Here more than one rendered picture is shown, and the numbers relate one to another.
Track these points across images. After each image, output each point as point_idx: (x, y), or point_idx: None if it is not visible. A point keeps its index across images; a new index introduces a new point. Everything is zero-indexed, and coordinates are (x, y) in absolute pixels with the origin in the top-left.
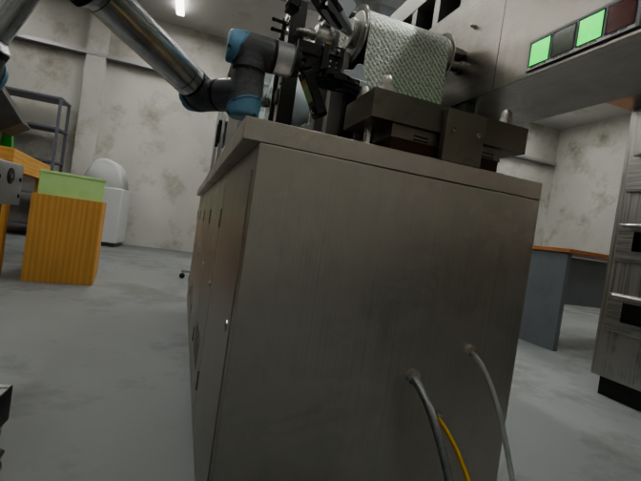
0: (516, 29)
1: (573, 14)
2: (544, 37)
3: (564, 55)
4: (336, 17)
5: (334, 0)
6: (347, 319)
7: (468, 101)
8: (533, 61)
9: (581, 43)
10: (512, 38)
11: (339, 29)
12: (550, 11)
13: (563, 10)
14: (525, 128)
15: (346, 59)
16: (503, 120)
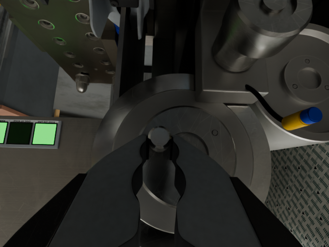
0: (79, 172)
1: (13, 154)
2: (39, 144)
3: (19, 119)
4: (181, 194)
5: (22, 228)
6: None
7: None
8: (50, 126)
9: (2, 123)
10: (83, 163)
11: (177, 143)
12: (36, 169)
13: (23, 164)
14: (74, 80)
15: (196, 75)
16: (77, 79)
